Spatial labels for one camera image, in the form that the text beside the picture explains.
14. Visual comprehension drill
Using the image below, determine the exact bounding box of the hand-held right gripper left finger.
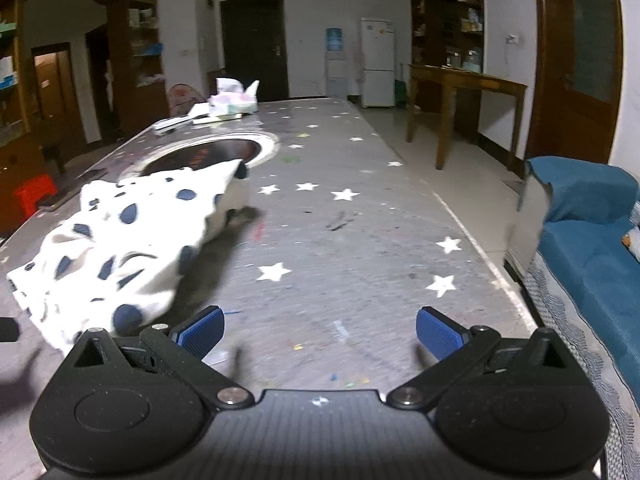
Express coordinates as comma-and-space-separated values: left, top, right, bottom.
65, 306, 254, 411

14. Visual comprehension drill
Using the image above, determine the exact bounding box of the wooden side table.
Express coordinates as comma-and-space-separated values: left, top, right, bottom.
406, 64, 529, 171

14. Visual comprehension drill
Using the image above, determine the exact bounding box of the white remote control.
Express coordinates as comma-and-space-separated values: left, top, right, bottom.
152, 116, 193, 134

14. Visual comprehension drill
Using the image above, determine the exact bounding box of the grey star-print tablecloth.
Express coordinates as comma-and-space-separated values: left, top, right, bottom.
0, 97, 538, 411

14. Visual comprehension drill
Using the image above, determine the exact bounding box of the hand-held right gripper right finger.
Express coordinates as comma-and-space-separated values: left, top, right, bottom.
387, 306, 576, 409

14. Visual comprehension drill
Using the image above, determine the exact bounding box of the white refrigerator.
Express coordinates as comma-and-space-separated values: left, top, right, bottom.
361, 17, 397, 108

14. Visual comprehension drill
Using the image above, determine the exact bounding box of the black smartphone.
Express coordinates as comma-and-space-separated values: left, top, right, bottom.
37, 191, 84, 211

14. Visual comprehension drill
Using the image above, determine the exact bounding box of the blue sofa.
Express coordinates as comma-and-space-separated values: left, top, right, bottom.
505, 156, 640, 480

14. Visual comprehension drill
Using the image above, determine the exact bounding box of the white blue-dotted garment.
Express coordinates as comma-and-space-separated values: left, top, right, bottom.
6, 159, 251, 353

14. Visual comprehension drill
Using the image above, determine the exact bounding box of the dark wooden shelf cabinet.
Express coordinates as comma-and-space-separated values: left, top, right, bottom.
410, 0, 486, 111

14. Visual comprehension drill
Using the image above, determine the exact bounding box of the dark room door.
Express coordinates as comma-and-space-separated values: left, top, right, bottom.
220, 0, 291, 102

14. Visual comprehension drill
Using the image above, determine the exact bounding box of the green broom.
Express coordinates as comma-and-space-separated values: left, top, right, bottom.
395, 64, 409, 109

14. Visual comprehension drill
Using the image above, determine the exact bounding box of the pink round fan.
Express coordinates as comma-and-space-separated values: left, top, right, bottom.
167, 84, 209, 116

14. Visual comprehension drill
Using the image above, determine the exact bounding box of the flat notepad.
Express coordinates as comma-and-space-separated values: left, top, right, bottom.
192, 112, 244, 125

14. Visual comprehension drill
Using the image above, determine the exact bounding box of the brown wooden door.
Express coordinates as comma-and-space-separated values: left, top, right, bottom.
525, 0, 624, 166

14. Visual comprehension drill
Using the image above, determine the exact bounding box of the red plastic stool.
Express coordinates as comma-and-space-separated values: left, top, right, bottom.
12, 174, 58, 219

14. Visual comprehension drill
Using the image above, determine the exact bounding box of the tissue box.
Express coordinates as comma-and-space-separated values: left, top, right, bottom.
207, 77, 261, 115

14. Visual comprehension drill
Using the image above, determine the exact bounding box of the round built-in induction cooktop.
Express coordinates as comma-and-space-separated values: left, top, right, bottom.
120, 130, 281, 181

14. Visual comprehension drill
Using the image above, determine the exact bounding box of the white water dispenser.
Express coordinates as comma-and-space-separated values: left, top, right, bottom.
325, 54, 350, 99

